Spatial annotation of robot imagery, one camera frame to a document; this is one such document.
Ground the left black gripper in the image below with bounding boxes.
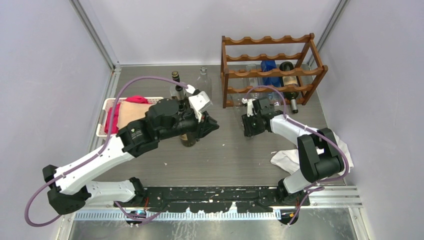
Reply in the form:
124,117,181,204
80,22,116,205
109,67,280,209
157,109,220,142

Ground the green wine bottle front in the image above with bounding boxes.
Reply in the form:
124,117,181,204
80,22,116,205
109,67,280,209
179,132,197,147

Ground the clear glass bottle front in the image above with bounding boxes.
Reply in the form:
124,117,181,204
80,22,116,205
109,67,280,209
243,63,264,99

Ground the dark green wine bottle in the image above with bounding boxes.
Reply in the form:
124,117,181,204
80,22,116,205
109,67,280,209
279,61,299,114

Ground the blue square glass bottle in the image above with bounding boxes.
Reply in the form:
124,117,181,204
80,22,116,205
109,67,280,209
260,60,281,103

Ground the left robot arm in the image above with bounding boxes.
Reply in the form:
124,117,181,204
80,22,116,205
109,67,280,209
42,94,219,215

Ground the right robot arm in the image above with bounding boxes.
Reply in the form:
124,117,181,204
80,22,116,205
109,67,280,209
241,98,350,206

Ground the tall clear glass bottle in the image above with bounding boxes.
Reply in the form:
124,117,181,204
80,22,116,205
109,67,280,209
196,67,213,100

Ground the clear whisky bottle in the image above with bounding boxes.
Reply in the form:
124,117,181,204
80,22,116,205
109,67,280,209
169,70,187,99

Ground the wooden wine rack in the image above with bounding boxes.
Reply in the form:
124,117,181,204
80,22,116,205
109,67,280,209
220,33,329,109

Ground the white cloth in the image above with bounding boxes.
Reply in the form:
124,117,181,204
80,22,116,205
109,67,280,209
270,128,354,175

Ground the beige folded cloth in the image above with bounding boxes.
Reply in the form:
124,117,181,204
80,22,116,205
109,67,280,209
116,101,152,130

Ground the red cloth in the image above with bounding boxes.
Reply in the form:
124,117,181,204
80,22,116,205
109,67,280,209
104,95,149,134

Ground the white plastic basket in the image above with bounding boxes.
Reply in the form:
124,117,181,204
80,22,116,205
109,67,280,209
95,97,163,140

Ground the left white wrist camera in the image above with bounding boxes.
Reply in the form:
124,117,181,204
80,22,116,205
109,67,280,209
186,84,213,123

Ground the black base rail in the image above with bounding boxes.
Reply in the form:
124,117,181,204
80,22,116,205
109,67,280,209
112,185,311,215

